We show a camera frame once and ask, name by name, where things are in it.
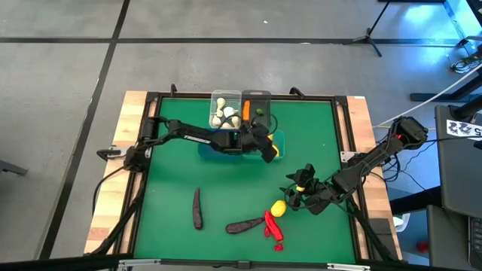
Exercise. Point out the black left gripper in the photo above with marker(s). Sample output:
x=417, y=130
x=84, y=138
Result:
x=252, y=139

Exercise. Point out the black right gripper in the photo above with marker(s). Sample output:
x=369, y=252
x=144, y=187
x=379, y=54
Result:
x=318, y=193

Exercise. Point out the long red chili pepper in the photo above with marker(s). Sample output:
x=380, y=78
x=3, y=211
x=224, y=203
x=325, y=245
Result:
x=273, y=226

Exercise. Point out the white garlic bulb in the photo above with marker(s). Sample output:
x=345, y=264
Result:
x=228, y=111

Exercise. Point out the small red bell pepper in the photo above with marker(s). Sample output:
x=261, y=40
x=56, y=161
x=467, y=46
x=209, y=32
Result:
x=266, y=232
x=278, y=247

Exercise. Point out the dark purple eggplant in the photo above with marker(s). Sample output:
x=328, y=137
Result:
x=197, y=211
x=241, y=227

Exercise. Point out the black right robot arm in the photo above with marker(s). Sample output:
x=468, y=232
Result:
x=371, y=160

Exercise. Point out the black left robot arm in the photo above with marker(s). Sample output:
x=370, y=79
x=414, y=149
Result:
x=196, y=137

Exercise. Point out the teal translucent plastic bin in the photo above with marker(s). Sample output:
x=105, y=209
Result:
x=281, y=139

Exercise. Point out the orange carrot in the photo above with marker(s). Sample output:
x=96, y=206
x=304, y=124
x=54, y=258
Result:
x=246, y=111

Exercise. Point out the beige toy mushroom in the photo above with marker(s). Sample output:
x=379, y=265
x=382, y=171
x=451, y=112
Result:
x=216, y=121
x=235, y=120
x=219, y=113
x=221, y=101

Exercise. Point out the clear bin with carrot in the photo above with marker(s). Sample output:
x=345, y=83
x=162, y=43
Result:
x=256, y=99

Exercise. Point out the clear plastic bin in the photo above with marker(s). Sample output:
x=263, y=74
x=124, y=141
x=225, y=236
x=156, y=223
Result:
x=235, y=98

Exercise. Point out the blue plastic bin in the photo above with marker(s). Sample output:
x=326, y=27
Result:
x=214, y=155

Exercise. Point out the green table mat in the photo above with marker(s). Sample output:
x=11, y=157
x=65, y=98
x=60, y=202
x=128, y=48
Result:
x=226, y=188

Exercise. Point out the white plastic object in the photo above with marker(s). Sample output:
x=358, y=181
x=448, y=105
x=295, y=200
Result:
x=401, y=222

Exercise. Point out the small red object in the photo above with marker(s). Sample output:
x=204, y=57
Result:
x=422, y=247

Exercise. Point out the black tripod stand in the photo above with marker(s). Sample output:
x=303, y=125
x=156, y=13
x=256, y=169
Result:
x=367, y=37

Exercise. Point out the black silver table clamp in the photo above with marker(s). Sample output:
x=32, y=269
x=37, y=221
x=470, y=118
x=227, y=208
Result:
x=109, y=152

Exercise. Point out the black desk top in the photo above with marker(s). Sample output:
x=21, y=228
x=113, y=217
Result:
x=459, y=169

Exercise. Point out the white fiducial tag sheet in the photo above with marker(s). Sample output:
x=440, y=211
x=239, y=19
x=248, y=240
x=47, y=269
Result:
x=465, y=130

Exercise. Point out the black keyboard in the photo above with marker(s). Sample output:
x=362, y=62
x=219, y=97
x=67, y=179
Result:
x=475, y=241

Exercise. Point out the black stand leg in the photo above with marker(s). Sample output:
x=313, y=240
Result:
x=459, y=22

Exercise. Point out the black stand foot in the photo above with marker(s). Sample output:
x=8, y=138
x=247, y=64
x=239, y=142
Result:
x=13, y=168

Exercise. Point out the black frame hook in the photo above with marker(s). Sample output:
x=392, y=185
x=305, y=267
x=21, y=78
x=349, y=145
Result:
x=297, y=91
x=173, y=89

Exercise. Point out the white metal bracket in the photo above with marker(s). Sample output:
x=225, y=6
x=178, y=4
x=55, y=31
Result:
x=347, y=156

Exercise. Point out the silver frame bracket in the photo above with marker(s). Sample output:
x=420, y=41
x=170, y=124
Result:
x=348, y=267
x=139, y=262

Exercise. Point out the black desk leg frame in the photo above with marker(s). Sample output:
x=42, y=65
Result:
x=448, y=94

